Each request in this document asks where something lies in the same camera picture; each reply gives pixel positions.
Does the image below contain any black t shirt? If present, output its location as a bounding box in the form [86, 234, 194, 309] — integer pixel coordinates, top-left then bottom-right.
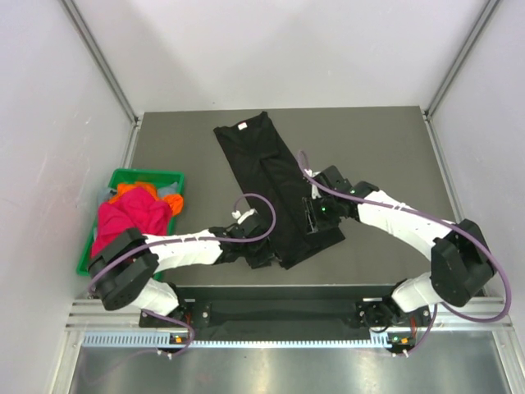
[213, 112, 345, 269]

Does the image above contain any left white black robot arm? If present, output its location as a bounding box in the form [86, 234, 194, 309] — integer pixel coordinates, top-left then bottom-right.
[89, 209, 276, 326]

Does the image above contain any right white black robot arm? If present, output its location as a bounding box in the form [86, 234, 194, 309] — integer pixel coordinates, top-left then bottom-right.
[303, 166, 495, 325]

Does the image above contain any orange t shirt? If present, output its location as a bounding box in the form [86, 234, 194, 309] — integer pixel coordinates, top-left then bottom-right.
[108, 181, 184, 216]

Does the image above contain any magenta t shirt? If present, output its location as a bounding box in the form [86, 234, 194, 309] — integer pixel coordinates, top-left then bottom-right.
[90, 195, 173, 257]

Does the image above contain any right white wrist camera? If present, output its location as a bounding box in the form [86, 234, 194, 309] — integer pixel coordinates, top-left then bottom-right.
[304, 169, 322, 199]

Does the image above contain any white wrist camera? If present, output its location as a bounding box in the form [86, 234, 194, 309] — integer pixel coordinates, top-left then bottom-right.
[304, 169, 322, 199]
[231, 208, 257, 225]

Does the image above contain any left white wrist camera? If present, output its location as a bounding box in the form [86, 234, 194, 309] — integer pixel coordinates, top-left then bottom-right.
[231, 208, 257, 225]

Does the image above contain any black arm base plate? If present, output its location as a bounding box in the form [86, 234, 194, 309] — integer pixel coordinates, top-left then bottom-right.
[138, 285, 436, 329]

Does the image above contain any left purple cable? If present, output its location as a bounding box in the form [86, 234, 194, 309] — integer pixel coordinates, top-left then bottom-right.
[87, 193, 276, 356]

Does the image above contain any purple cable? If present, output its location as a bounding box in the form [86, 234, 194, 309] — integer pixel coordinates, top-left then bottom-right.
[297, 149, 512, 356]
[87, 193, 276, 356]

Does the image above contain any grey slotted cable duct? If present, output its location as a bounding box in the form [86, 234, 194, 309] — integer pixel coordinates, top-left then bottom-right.
[81, 331, 415, 349]

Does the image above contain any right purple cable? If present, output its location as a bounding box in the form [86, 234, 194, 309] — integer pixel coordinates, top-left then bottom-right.
[297, 149, 512, 356]

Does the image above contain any aluminium frame rail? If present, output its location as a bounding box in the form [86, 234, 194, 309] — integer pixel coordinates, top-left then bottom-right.
[66, 297, 513, 331]

